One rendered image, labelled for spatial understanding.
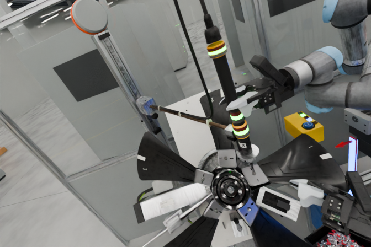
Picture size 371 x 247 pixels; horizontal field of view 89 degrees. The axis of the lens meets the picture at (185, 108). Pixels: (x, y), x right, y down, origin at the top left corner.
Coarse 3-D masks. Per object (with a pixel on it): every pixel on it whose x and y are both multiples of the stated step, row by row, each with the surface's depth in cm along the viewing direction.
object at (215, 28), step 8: (208, 16) 41; (208, 24) 42; (208, 32) 42; (216, 32) 42; (208, 40) 43; (216, 40) 43; (248, 136) 57; (240, 144) 58; (248, 144) 57; (248, 152) 59
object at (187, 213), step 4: (208, 196) 73; (204, 200) 73; (196, 204) 73; (200, 204) 73; (192, 208) 73; (196, 208) 73; (184, 212) 73; (188, 212) 73; (180, 216) 73; (184, 216) 72; (164, 228) 74; (160, 232) 73; (164, 232) 73; (156, 236) 73; (160, 236) 73; (152, 240) 73
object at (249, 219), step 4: (248, 200) 67; (252, 200) 67; (248, 204) 65; (240, 208) 62; (244, 208) 63; (252, 208) 65; (256, 208) 66; (240, 212) 61; (244, 212) 62; (248, 212) 63; (252, 212) 64; (256, 212) 65; (244, 216) 61; (248, 216) 62; (252, 216) 63; (248, 220) 61; (252, 220) 62; (248, 224) 60
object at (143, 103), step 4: (144, 96) 108; (148, 96) 106; (136, 100) 106; (140, 100) 105; (144, 100) 102; (148, 100) 100; (152, 100) 102; (136, 104) 105; (140, 104) 100; (144, 104) 99; (148, 104) 100; (140, 108) 104; (144, 108) 99; (148, 108) 101; (144, 112) 104; (148, 112) 101
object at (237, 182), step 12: (216, 168) 72; (228, 168) 67; (240, 168) 71; (216, 180) 61; (228, 180) 61; (240, 180) 61; (216, 192) 61; (228, 192) 61; (240, 192) 60; (228, 204) 60; (240, 204) 59
